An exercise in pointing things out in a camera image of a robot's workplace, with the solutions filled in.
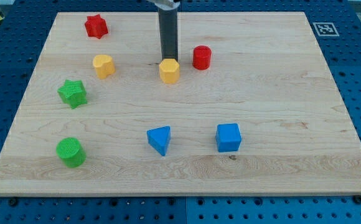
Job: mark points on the white fiducial marker tag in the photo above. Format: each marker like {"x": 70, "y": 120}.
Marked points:
{"x": 325, "y": 29}

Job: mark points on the green cylinder block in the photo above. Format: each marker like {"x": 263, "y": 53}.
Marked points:
{"x": 71, "y": 152}

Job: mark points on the red cylinder block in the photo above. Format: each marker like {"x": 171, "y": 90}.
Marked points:
{"x": 201, "y": 57}

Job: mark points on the yellow hexagon block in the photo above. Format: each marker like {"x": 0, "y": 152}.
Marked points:
{"x": 169, "y": 71}

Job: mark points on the blue cube block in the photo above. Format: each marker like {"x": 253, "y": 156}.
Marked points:
{"x": 228, "y": 137}

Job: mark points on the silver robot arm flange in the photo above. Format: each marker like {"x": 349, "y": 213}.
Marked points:
{"x": 166, "y": 4}

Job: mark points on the green star block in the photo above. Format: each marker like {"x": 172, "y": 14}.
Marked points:
{"x": 73, "y": 93}

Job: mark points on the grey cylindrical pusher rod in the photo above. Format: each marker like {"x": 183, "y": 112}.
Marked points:
{"x": 168, "y": 33}

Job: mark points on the wooden board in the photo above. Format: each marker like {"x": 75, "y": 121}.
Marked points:
{"x": 267, "y": 74}

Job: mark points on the red star block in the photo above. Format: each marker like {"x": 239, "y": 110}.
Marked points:
{"x": 96, "y": 26}

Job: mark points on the yellow heart block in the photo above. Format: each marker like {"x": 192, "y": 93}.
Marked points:
{"x": 103, "y": 65}

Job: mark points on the blue triangle block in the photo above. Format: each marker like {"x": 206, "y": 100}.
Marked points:
{"x": 159, "y": 139}

